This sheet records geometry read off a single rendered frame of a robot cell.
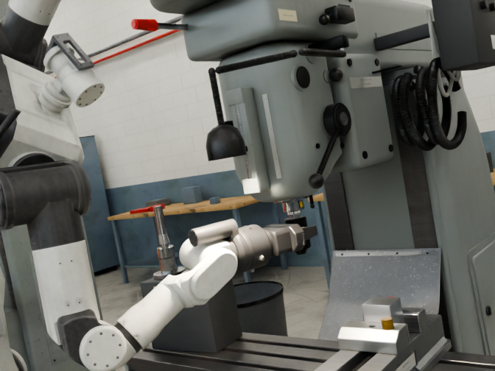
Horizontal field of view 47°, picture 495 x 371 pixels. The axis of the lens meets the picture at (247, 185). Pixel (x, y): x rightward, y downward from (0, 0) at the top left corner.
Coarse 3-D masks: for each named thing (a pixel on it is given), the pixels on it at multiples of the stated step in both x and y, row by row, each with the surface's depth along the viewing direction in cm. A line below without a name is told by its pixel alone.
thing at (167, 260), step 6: (162, 252) 154; (168, 252) 154; (174, 252) 155; (162, 258) 154; (168, 258) 154; (174, 258) 155; (162, 264) 154; (168, 264) 154; (174, 264) 155; (162, 270) 155; (168, 270) 154; (174, 270) 154
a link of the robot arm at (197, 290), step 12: (216, 252) 107; (228, 252) 108; (204, 264) 106; (216, 264) 107; (228, 264) 108; (168, 276) 108; (180, 276) 106; (192, 276) 105; (204, 276) 105; (216, 276) 107; (228, 276) 109; (168, 288) 106; (180, 288) 105; (192, 288) 105; (204, 288) 106; (216, 288) 107; (180, 300) 106; (192, 300) 106; (204, 300) 107
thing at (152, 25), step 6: (132, 24) 109; (138, 24) 109; (144, 24) 110; (150, 24) 111; (156, 24) 112; (162, 24) 114; (168, 24) 115; (174, 24) 116; (180, 24) 118; (186, 24) 119; (144, 30) 111; (150, 30) 112
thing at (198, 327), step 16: (160, 272) 157; (176, 272) 153; (144, 288) 154; (224, 288) 149; (208, 304) 143; (224, 304) 149; (176, 320) 150; (192, 320) 147; (208, 320) 144; (224, 320) 148; (160, 336) 154; (176, 336) 150; (192, 336) 147; (208, 336) 144; (224, 336) 147; (240, 336) 153; (208, 352) 145
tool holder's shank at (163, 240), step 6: (156, 210) 154; (162, 210) 155; (156, 216) 154; (162, 216) 155; (156, 222) 155; (162, 222) 154; (162, 228) 154; (162, 234) 154; (162, 240) 154; (168, 240) 155; (162, 246) 155; (168, 246) 155
